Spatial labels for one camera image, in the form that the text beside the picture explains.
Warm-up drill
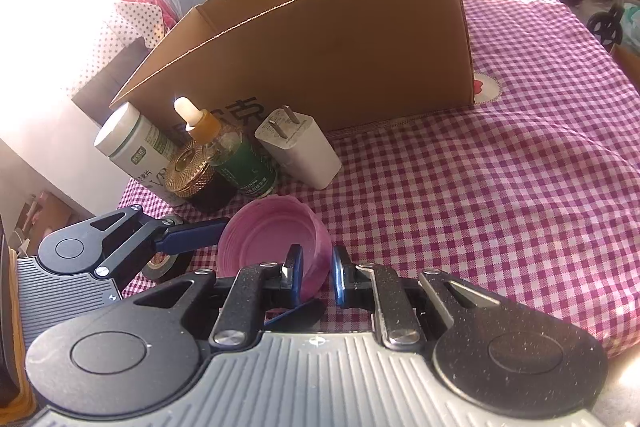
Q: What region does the black electrical tape roll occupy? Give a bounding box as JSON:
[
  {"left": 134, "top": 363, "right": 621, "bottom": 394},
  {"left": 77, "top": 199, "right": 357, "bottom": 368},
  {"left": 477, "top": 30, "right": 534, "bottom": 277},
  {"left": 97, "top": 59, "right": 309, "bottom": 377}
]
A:
[{"left": 141, "top": 251, "right": 195, "bottom": 284}]

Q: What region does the pink plastic lid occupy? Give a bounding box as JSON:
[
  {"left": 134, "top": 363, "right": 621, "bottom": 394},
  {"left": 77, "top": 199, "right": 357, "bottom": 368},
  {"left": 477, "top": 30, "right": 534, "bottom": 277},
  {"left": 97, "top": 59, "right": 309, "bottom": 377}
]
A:
[{"left": 217, "top": 195, "right": 332, "bottom": 301}]

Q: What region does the gold lidded round jar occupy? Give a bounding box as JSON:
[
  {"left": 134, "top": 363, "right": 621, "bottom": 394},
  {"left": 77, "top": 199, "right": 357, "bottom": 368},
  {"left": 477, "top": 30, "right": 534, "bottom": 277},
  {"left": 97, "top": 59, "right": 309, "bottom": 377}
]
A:
[{"left": 165, "top": 141, "right": 236, "bottom": 213}]

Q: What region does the green dropper bottle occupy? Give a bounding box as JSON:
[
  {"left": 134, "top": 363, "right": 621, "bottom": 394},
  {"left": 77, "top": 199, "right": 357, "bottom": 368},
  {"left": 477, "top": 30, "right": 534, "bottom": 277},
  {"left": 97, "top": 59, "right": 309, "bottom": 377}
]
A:
[{"left": 174, "top": 96, "right": 277, "bottom": 198}]

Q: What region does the white supplement bottle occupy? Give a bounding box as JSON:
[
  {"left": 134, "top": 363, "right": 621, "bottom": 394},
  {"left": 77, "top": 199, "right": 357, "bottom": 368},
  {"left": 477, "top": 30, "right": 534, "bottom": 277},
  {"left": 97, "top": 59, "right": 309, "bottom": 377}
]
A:
[{"left": 94, "top": 102, "right": 184, "bottom": 207}]

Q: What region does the white USB charger plug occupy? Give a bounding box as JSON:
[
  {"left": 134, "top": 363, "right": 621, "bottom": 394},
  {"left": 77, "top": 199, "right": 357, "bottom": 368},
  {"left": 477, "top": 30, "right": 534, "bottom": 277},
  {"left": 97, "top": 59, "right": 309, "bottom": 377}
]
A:
[{"left": 254, "top": 105, "right": 342, "bottom": 190}]

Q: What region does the purple checkered tablecloth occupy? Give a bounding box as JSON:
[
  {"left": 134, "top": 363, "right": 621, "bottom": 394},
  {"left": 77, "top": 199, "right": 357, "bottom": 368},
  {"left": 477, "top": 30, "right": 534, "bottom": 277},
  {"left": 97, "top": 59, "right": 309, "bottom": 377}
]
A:
[{"left": 117, "top": 0, "right": 640, "bottom": 353}]

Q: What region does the dark cabinet with dotted cloth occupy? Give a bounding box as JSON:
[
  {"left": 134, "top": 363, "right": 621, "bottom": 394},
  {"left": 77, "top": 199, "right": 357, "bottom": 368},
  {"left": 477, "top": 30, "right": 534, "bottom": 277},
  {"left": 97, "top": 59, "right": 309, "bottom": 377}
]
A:
[{"left": 70, "top": 1, "right": 165, "bottom": 124}]

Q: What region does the brown cardboard box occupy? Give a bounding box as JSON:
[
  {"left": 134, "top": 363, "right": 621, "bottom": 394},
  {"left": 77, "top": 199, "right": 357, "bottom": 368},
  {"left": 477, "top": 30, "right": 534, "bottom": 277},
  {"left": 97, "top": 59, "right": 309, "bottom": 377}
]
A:
[{"left": 116, "top": 0, "right": 474, "bottom": 131}]

